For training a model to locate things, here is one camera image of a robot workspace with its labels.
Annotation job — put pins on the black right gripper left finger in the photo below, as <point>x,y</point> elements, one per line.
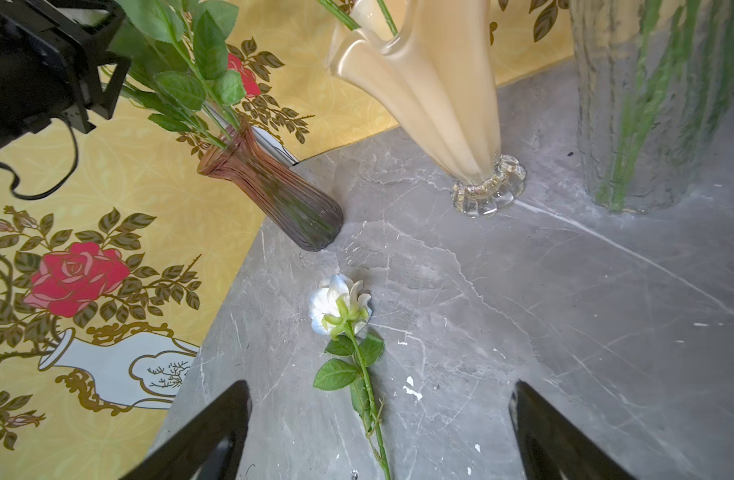
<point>210,446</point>

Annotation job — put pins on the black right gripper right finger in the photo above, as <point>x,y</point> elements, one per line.
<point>550,446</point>

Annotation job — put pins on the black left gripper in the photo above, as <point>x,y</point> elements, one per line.
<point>56,62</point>

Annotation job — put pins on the white rose top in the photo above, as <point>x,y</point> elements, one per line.
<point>340,309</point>

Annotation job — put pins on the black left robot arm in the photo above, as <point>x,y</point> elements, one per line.
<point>56,64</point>

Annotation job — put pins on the dark purple glass vase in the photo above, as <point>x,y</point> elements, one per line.
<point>308,216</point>

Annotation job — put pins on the clear glass vase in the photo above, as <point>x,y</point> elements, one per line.
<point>655,80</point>

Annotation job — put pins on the cream ruffled vase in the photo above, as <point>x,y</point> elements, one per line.
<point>428,64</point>

